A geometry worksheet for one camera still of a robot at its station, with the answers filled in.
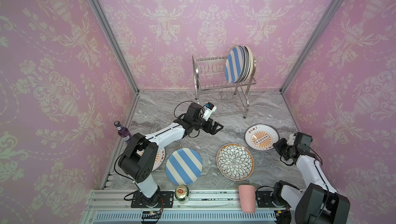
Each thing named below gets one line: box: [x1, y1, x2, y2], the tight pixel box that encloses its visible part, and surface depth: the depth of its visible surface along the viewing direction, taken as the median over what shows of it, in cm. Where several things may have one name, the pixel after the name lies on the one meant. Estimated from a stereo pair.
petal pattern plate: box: [216, 142, 255, 182], surface depth 87 cm
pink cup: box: [238, 184, 256, 214], surface depth 72 cm
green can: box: [174, 184, 190, 204], surface depth 69 cm
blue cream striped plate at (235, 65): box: [224, 45, 246, 85], surface depth 84 cm
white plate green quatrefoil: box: [238, 45, 250, 84], surface depth 77 cm
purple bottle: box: [113, 120, 133, 144], surface depth 83 cm
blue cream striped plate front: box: [165, 147, 203, 186], surface depth 86 cm
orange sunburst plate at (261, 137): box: [244, 123, 280, 152], surface depth 94 cm
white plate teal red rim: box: [242, 45, 253, 82], surface depth 77 cm
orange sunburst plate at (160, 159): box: [151, 147, 166, 172], surface depth 89 cm
